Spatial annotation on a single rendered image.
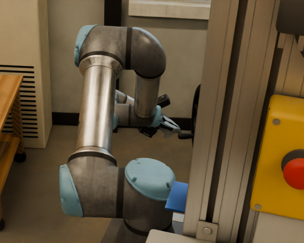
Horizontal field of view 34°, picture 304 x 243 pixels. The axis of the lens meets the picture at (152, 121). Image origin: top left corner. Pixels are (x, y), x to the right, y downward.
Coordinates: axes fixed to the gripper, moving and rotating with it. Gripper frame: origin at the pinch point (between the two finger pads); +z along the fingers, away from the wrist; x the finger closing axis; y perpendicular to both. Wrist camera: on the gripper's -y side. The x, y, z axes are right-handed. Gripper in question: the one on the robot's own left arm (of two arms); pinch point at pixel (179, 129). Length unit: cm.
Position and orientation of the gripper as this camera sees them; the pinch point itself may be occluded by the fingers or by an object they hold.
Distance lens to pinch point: 190.3
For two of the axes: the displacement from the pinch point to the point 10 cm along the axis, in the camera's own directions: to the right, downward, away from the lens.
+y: -5.5, 7.4, 3.9
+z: 8.3, 4.4, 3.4
